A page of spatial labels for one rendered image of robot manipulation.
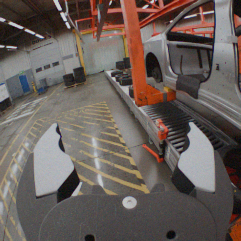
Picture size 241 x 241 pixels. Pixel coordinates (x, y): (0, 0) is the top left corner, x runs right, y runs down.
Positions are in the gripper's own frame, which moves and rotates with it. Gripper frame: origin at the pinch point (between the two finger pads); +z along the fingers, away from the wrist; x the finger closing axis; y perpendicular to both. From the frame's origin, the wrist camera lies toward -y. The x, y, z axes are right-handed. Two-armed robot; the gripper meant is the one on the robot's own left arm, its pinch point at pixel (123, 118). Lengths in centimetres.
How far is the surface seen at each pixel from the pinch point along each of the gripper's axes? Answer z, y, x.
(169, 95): 170, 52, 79
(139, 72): 161, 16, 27
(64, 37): 1143, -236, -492
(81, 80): 707, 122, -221
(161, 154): 92, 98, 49
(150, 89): 166, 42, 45
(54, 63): 1098, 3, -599
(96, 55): 1199, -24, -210
